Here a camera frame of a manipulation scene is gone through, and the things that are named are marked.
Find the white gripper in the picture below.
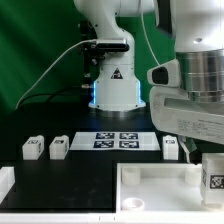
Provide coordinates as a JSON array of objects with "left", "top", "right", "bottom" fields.
[{"left": 149, "top": 86, "right": 224, "bottom": 162}]

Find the white square tabletop tray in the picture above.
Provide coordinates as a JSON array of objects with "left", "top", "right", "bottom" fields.
[{"left": 116, "top": 163, "right": 224, "bottom": 213}]

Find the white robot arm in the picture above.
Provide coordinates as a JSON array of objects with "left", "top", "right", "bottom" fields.
[{"left": 73, "top": 0, "right": 224, "bottom": 162}]

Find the white sheet with markers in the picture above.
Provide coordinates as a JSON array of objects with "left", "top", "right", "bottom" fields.
[{"left": 70, "top": 132, "right": 160, "bottom": 151}]

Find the white left obstacle block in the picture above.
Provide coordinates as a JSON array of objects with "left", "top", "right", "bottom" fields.
[{"left": 0, "top": 167, "right": 15, "bottom": 204}]

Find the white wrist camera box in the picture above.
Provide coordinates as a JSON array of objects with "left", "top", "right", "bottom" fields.
[{"left": 147, "top": 59, "right": 180, "bottom": 88}]

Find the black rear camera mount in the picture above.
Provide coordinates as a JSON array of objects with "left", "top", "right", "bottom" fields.
[{"left": 86, "top": 24, "right": 133, "bottom": 105}]

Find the white cable right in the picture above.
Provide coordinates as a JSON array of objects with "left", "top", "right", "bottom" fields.
[{"left": 139, "top": 0, "right": 162, "bottom": 67}]

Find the white cable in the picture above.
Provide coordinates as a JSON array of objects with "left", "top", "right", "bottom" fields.
[
  {"left": 14, "top": 39, "right": 98, "bottom": 109},
  {"left": 139, "top": 0, "right": 162, "bottom": 67}
]

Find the white cable left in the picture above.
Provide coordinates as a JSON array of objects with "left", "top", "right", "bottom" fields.
[{"left": 14, "top": 39, "right": 98, "bottom": 109}]

